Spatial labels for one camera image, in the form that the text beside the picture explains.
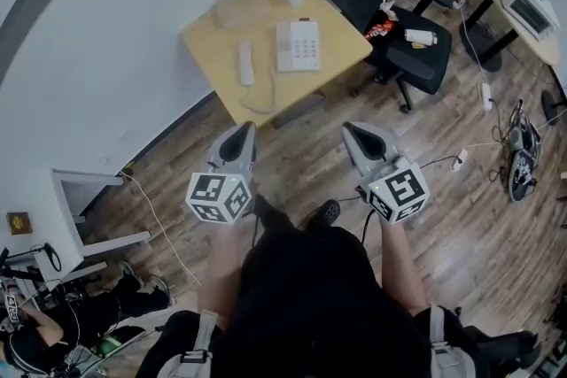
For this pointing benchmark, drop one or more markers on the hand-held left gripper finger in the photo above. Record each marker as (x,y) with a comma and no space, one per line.
(219,152)
(248,155)

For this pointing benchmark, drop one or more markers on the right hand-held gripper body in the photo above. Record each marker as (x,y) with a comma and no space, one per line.
(398,190)

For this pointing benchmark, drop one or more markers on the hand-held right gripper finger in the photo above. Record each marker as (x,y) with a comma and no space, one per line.
(354,152)
(387,144)

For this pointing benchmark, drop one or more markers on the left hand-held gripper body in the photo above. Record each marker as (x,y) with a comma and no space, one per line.
(217,195)

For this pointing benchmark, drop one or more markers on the white telephone handset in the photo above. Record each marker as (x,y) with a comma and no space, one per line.
(246,62)

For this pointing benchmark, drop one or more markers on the person's right forearm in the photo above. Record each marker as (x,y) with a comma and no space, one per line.
(403,265)

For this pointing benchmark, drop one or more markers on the person's left forearm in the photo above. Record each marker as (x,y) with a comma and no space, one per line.
(219,270)

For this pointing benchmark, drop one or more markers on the person's black shoe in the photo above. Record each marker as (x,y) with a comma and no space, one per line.
(327,212)

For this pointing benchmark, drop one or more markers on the white power strip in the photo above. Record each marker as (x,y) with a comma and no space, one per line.
(486,96)

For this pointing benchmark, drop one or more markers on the white bottle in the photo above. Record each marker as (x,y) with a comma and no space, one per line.
(418,36)

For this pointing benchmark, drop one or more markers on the red snack packet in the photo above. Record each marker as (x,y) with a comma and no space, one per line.
(378,30)

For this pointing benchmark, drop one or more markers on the white telephone base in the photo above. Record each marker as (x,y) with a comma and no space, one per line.
(297,44)

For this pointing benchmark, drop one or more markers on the hand-held gripper on floor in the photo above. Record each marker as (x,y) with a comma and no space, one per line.
(522,164)

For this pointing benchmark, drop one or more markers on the crumpled white paper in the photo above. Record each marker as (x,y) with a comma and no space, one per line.
(388,9)

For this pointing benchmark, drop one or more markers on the beige book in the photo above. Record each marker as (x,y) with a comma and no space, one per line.
(243,11)

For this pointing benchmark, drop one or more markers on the person's black shirt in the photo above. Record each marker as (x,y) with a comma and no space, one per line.
(177,336)

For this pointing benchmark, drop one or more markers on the white cabinet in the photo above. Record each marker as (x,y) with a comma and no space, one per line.
(66,217)

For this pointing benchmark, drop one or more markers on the small brown box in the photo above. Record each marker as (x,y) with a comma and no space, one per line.
(18,223)

